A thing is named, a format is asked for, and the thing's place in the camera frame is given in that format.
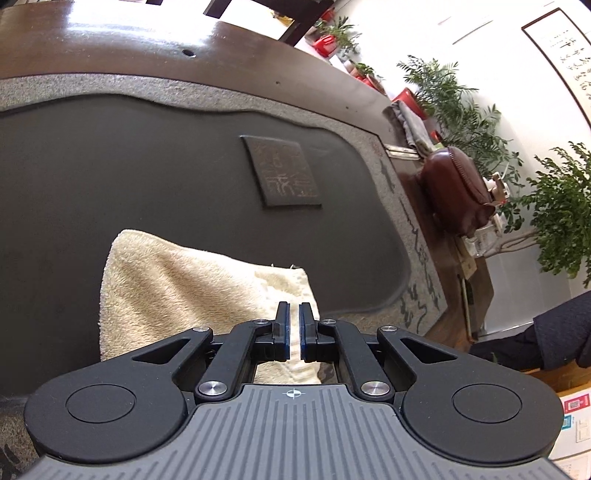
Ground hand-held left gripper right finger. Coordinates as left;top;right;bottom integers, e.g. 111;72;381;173
299;302;458;400

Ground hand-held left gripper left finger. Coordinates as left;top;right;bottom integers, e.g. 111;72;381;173
131;302;291;401

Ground cream terry towel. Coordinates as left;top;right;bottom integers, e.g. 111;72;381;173
99;229;321;385

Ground person's right forearm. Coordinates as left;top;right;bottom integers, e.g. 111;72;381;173
470;290;591;371

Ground small clear plastic items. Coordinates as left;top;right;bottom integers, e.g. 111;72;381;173
461;217;505;260

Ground metal tea tongs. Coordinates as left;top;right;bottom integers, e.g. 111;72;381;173
382;143;422;161

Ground brown clay pot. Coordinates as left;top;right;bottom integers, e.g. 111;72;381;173
421;147;498;239

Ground dark stone tea tray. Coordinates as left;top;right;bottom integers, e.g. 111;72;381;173
0;76;448;478

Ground grey folded cloth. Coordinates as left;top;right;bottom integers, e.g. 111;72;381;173
392;100;437;158

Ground tall fern in red pot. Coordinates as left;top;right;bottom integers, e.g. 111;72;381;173
392;55;526;234

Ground small potted plant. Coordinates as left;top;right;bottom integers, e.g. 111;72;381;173
347;60;387;94

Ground white box with red label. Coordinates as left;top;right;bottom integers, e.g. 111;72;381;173
549;385;591;480

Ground bushy green plant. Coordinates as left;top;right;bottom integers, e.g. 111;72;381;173
507;142;591;281

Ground small plant in red pot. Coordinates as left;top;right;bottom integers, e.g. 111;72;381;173
312;16;362;58

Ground dark wooden chair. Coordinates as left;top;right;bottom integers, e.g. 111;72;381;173
203;0;334;47

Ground framed calligraphy scroll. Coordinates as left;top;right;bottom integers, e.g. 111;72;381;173
522;7;591;129

